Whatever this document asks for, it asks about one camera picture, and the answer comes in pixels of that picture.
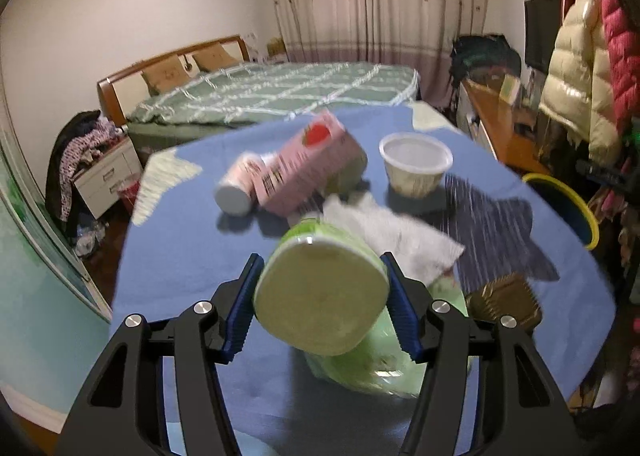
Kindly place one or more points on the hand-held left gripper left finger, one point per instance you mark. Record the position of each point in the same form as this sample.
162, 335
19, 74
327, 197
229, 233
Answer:
245, 306

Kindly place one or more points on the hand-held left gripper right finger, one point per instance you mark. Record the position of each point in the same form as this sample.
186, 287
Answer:
405, 321

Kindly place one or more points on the light green plastic wrapper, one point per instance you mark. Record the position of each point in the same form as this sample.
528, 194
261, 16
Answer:
370, 371

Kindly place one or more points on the green cylindrical container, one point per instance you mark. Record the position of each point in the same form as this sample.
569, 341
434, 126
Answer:
320, 296

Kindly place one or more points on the white tissue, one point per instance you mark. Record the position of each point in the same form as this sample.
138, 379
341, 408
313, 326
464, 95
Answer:
400, 236

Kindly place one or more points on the dark plastic food tray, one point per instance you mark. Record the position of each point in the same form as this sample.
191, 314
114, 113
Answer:
505, 298

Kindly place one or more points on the white and pink bottle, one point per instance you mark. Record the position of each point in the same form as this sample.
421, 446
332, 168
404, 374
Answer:
232, 196

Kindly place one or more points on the white patterned paper cup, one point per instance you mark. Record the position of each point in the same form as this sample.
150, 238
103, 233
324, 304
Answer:
415, 176

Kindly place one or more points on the pink strawberry print carton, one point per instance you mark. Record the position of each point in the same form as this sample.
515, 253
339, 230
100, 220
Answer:
300, 161

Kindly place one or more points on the yellow rimmed blue bin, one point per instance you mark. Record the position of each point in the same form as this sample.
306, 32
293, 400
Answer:
565, 206

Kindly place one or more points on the blue star print tablecloth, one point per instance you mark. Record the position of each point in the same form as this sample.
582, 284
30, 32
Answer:
175, 256

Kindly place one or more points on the red basket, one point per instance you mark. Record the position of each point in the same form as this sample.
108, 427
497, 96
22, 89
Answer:
129, 193

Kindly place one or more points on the white nightstand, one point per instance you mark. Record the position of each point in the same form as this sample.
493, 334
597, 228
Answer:
107, 176

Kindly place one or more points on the wooden top cabinet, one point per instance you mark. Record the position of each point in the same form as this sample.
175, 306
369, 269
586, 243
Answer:
500, 131

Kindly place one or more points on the bed with green checked duvet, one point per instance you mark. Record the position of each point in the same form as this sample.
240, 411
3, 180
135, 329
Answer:
280, 91

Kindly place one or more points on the brown pillow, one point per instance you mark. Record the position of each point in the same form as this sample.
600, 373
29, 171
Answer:
215, 58
165, 76

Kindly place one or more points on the wooden headboard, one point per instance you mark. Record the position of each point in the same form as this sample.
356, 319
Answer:
125, 81

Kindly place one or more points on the green box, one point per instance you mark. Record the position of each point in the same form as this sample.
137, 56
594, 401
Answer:
511, 88

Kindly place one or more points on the small cardboard box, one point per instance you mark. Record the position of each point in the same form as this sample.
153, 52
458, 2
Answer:
276, 47

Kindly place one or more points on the pile of dark clothes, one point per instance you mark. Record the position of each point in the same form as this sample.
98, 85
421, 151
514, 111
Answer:
480, 61

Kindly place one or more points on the cream puffer jacket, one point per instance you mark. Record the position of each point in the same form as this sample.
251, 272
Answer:
575, 76

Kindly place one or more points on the black television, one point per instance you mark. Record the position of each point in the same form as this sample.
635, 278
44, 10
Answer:
542, 31

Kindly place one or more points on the red puffer jacket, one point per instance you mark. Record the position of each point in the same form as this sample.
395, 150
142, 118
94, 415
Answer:
622, 51

